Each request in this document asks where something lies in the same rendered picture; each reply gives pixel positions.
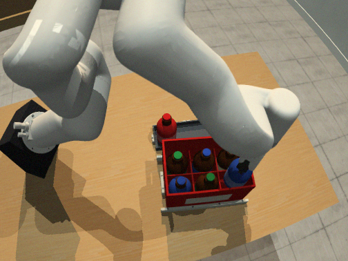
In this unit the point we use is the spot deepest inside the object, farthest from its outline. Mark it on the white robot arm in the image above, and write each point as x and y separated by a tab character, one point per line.
54	57

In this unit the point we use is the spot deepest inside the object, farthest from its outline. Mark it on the brown bottle with cream cap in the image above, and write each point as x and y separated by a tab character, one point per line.
224	159

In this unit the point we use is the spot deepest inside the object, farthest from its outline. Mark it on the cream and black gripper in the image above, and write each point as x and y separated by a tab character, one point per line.
245	162

